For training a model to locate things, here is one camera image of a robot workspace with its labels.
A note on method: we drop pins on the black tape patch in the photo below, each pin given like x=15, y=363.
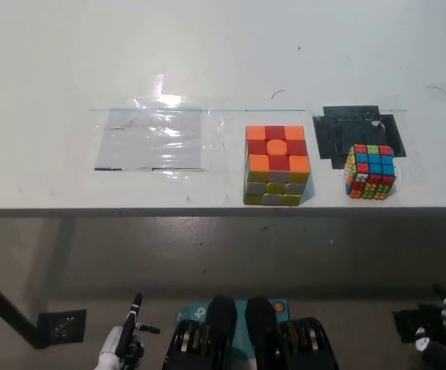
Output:
x=334, y=131

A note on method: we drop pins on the large orange red puzzle cube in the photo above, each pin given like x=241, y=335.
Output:
x=276, y=154

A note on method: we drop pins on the clear plastic sheet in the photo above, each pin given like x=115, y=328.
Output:
x=149, y=142

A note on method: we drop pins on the black desk leg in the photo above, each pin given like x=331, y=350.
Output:
x=3, y=304

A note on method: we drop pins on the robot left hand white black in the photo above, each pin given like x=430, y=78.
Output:
x=116, y=343

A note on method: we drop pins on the black desk foot plate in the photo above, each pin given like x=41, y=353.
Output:
x=64, y=325
x=411, y=323

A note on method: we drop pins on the small studded multicolour puzzle cube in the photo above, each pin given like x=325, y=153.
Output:
x=371, y=169

